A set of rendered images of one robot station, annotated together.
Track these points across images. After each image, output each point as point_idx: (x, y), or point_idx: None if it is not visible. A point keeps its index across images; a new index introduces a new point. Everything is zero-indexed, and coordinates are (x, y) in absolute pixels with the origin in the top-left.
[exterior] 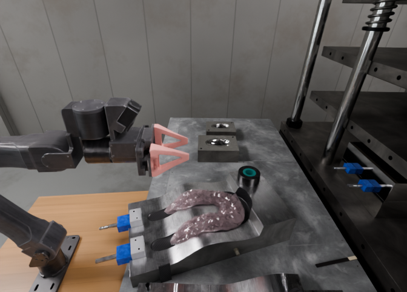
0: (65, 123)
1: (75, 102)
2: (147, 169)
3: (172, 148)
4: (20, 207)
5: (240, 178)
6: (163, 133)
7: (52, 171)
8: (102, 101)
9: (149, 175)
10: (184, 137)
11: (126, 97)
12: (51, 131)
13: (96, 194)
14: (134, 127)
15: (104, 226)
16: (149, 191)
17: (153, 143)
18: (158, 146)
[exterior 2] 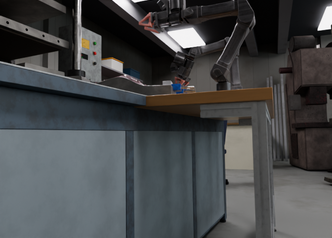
0: (185, 4)
1: None
2: (160, 31)
3: (145, 26)
4: (225, 47)
5: (85, 73)
6: (148, 18)
7: (195, 23)
8: None
9: (160, 32)
10: (140, 21)
11: None
12: (194, 6)
13: (202, 92)
14: (160, 12)
15: (190, 86)
16: (146, 95)
17: (153, 21)
18: (154, 20)
